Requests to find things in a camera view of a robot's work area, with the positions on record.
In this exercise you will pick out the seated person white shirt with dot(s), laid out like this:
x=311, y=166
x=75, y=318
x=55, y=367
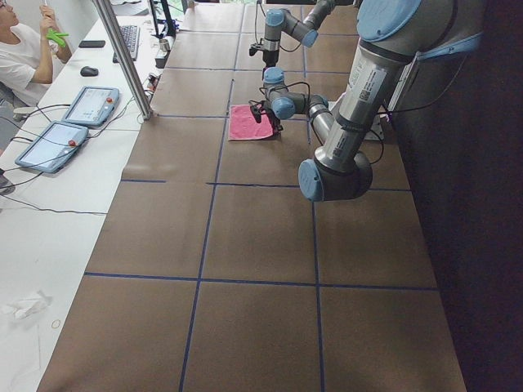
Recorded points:
x=27, y=66

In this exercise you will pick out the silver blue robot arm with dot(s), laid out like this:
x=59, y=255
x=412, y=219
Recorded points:
x=279, y=21
x=392, y=34

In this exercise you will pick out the black computer mouse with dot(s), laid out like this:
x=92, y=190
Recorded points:
x=88, y=71

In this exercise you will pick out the green plastic tool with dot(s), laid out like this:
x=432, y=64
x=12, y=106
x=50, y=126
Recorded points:
x=57, y=37

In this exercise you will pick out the silver metal cup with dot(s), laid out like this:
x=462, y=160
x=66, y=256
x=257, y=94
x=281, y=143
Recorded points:
x=165, y=44

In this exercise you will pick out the aluminium frame post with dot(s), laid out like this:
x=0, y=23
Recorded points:
x=112, y=28

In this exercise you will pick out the upper teach pendant tablet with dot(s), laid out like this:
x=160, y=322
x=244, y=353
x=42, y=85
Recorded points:
x=92, y=106

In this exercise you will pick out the lower teach pendant tablet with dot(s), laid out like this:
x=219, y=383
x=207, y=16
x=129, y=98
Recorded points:
x=53, y=148

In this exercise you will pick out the black smartphone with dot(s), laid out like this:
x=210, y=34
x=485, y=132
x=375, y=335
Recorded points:
x=92, y=44

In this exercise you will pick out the pink towel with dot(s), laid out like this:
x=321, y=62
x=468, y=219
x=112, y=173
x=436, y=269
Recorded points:
x=243, y=125

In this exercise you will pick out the crumpled white tissue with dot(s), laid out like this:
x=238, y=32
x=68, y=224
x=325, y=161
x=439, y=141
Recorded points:
x=34, y=303

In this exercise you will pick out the teach pendant tablet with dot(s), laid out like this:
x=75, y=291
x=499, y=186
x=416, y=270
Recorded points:
x=92, y=106
x=53, y=148

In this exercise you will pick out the black keyboard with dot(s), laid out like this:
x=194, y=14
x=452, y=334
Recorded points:
x=131, y=38

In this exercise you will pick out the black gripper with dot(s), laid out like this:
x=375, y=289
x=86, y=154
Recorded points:
x=269, y=58
x=273, y=117

